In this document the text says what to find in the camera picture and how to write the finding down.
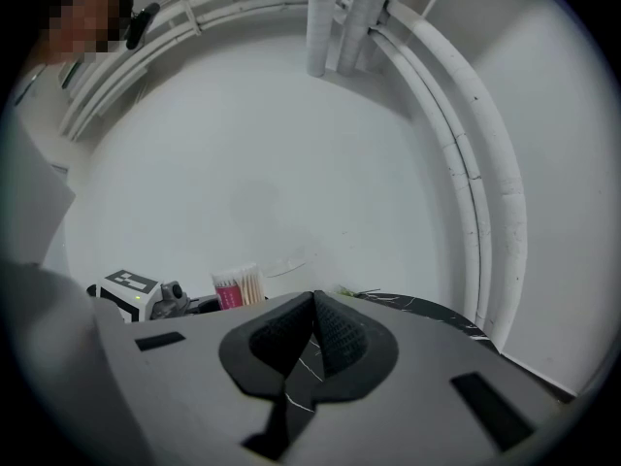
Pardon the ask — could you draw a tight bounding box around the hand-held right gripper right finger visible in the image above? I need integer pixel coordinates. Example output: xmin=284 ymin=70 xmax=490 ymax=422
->
xmin=283 ymin=288 xmax=579 ymax=466

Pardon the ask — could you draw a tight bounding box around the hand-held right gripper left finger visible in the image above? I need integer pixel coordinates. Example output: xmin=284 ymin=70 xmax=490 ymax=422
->
xmin=93 ymin=289 xmax=317 ymax=466

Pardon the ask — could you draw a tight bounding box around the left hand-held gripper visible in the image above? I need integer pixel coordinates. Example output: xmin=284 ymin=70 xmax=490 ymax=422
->
xmin=86 ymin=268 xmax=223 ymax=324

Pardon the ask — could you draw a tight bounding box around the white plastic cup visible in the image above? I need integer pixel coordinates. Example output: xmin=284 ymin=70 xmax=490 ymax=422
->
xmin=211 ymin=261 xmax=267 ymax=312

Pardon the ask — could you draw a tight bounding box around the round black marble table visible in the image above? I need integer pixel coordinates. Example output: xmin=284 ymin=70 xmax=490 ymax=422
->
xmin=283 ymin=291 xmax=504 ymax=415

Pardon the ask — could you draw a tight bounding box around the person's light shirt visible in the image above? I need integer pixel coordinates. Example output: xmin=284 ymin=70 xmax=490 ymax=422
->
xmin=0 ymin=104 xmax=161 ymax=466

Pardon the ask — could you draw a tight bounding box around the white insulated ceiling pipe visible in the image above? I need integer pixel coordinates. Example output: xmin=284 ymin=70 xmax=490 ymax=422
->
xmin=368 ymin=26 xmax=494 ymax=339
xmin=385 ymin=0 xmax=529 ymax=353
xmin=67 ymin=0 xmax=311 ymax=143
xmin=60 ymin=0 xmax=311 ymax=130
xmin=306 ymin=0 xmax=341 ymax=78
xmin=337 ymin=0 xmax=399 ymax=76

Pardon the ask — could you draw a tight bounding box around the person's head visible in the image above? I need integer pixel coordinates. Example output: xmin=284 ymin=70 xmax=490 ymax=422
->
xmin=28 ymin=0 xmax=135 ymax=65

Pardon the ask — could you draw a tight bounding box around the black head-mounted camera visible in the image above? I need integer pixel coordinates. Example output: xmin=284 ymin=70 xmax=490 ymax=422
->
xmin=124 ymin=1 xmax=161 ymax=50

